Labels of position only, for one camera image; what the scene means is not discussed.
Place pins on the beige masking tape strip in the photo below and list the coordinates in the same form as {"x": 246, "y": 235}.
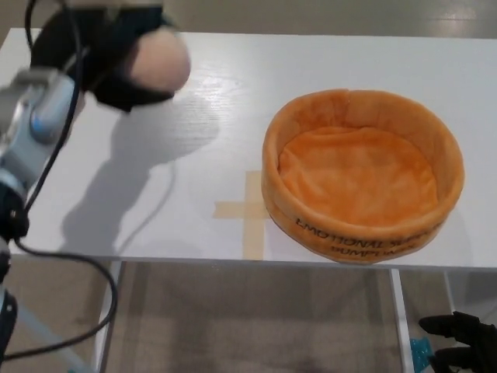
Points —
{"x": 233, "y": 210}
{"x": 253, "y": 237}

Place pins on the pink round plush toy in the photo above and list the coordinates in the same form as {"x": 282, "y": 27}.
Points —
{"x": 163, "y": 62}

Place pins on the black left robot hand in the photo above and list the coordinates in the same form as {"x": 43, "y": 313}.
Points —
{"x": 105, "y": 50}

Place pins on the orange plush round basket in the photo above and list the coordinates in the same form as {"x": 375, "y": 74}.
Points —
{"x": 357, "y": 182}

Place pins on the teal dotted object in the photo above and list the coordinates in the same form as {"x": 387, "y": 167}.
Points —
{"x": 421, "y": 353}

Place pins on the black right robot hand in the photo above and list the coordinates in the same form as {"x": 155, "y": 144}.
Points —
{"x": 477, "y": 342}

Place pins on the white table leg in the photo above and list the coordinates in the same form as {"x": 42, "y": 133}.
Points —
{"x": 400, "y": 318}
{"x": 450, "y": 291}
{"x": 112, "y": 342}

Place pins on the blue-grey metal bar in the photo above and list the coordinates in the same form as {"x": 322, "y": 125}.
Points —
{"x": 42, "y": 334}

